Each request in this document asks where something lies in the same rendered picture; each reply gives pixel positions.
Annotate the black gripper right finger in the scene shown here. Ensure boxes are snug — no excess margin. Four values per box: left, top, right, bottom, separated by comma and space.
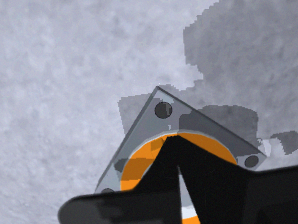
173, 135, 298, 224

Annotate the orange round plate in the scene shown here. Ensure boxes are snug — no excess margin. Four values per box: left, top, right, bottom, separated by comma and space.
121, 129, 238, 224

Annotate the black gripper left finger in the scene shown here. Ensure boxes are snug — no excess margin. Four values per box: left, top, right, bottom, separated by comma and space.
57, 136, 183, 224

